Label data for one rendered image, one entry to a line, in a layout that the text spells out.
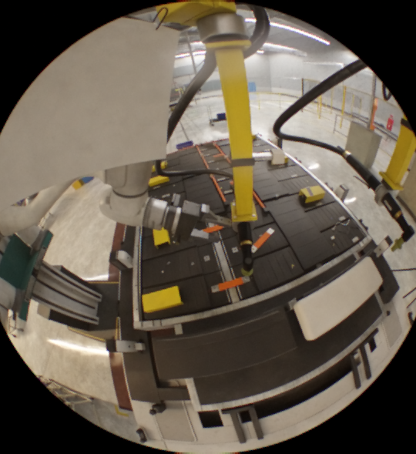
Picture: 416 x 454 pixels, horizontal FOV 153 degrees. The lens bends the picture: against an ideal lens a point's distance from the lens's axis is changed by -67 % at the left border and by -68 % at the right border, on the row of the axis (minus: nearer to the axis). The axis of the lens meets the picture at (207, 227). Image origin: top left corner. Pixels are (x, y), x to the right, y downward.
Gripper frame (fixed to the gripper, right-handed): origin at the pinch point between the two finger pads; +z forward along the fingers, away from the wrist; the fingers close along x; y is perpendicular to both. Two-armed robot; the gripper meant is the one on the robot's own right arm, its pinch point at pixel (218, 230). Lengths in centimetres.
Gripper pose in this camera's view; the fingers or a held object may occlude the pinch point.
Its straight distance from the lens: 49.9
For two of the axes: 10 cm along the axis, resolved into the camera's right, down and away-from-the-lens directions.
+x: 3.4, -5.7, -7.5
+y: -0.4, 7.8, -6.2
